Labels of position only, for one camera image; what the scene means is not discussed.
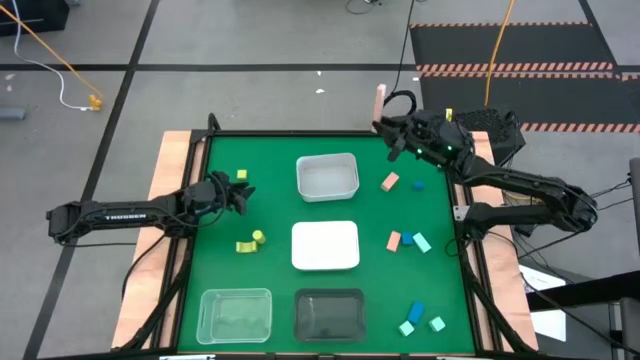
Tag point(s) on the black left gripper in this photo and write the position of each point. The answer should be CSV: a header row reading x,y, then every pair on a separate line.
x,y
205,195

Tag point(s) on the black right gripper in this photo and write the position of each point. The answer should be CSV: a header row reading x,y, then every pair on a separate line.
x,y
435,137

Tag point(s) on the small yellow cube block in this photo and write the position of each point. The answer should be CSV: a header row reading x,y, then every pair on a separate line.
x,y
241,174

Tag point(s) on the pink block tall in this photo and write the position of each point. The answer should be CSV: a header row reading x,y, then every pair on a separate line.
x,y
380,100

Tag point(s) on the yellow arch block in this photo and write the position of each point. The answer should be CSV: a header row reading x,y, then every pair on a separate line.
x,y
246,248

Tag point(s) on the small blue block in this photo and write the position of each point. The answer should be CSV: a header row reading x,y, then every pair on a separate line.
x,y
418,185

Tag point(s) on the blue cube block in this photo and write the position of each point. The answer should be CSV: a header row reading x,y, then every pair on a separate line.
x,y
407,238

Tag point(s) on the teal rectangular block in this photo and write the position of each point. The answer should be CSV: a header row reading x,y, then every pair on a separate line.
x,y
421,243

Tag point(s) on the blue rectangular block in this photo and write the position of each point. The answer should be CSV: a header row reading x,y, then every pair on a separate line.
x,y
415,312

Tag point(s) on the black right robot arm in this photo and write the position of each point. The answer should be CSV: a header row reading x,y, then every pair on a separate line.
x,y
525,182

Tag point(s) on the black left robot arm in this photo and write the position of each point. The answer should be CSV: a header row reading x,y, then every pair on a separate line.
x,y
125,216

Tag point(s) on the grey translucent plastic bin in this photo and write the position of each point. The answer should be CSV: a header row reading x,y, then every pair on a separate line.
x,y
327,177

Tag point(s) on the white plastic tray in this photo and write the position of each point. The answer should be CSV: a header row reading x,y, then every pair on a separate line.
x,y
325,245

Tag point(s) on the silver mounting plate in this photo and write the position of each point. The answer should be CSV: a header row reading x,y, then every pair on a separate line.
x,y
461,212

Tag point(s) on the clear plastic bin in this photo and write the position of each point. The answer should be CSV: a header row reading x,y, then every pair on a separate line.
x,y
235,300

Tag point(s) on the black perforated computer tower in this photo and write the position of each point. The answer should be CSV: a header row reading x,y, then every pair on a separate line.
x,y
500,125

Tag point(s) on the green table mat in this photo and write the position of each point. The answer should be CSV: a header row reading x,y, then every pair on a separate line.
x,y
390,280

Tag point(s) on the dark tinted plastic bin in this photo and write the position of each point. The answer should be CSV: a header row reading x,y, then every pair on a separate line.
x,y
330,315

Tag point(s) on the black power adapter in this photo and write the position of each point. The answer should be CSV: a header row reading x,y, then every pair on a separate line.
x,y
524,231

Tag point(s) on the black hazard-striped floor mat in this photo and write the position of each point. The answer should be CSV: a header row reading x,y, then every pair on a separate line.
x,y
550,100
550,47

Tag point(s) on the teal cube block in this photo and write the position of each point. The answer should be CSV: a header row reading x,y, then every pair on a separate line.
x,y
437,324
406,328

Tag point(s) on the white box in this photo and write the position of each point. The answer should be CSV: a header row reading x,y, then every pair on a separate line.
x,y
550,325

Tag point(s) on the grey flat object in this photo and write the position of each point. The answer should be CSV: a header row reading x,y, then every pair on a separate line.
x,y
11,114

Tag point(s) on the black box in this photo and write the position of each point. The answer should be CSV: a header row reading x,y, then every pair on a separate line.
x,y
30,15

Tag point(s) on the black metal table frame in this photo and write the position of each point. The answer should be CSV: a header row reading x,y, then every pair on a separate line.
x,y
200,135

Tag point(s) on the grey post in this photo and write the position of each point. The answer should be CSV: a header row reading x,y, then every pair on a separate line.
x,y
635,200

